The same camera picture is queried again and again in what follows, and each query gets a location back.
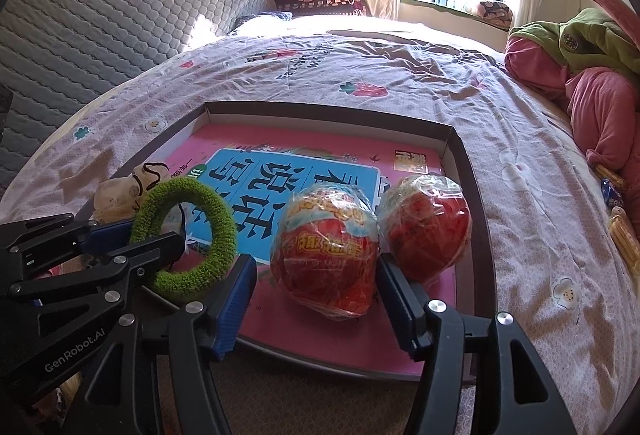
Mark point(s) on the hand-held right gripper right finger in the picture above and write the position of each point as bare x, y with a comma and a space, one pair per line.
400, 305

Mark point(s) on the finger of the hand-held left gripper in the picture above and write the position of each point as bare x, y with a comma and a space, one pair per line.
107, 235
155, 252

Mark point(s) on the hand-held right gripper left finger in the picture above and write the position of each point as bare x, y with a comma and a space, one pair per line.
235, 300

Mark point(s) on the cream sheer hair scrunchie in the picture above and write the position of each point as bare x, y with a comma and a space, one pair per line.
115, 195

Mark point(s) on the green fuzzy hair scrunchie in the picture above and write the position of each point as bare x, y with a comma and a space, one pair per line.
217, 220

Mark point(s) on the red toy egg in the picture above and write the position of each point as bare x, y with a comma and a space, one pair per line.
430, 230
325, 255

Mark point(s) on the dark cardboard box tray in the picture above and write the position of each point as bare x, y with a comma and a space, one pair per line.
477, 225

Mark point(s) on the pink book with blue label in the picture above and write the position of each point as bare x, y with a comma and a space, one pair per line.
310, 335

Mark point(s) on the grey quilted headboard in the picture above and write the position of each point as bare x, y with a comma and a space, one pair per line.
100, 15

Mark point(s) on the yellow wafer packet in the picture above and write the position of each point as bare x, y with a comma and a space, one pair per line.
625, 237

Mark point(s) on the small blue snack packet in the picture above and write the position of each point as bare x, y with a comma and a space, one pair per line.
612, 197

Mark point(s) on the small yellow snack packet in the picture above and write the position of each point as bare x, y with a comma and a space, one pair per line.
610, 175

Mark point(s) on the dark blue patterned pillow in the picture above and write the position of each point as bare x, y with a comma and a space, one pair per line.
262, 20

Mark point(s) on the pink quilt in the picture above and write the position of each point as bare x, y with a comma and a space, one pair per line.
600, 110

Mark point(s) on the dark patterned folded blanket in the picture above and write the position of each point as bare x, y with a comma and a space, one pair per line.
315, 5

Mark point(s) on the patterned blanket on windowsill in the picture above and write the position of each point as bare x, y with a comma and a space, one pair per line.
490, 10

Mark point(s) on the green plush blanket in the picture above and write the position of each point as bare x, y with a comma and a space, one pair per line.
590, 35

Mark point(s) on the pink curved cushion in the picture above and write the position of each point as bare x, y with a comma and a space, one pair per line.
605, 0

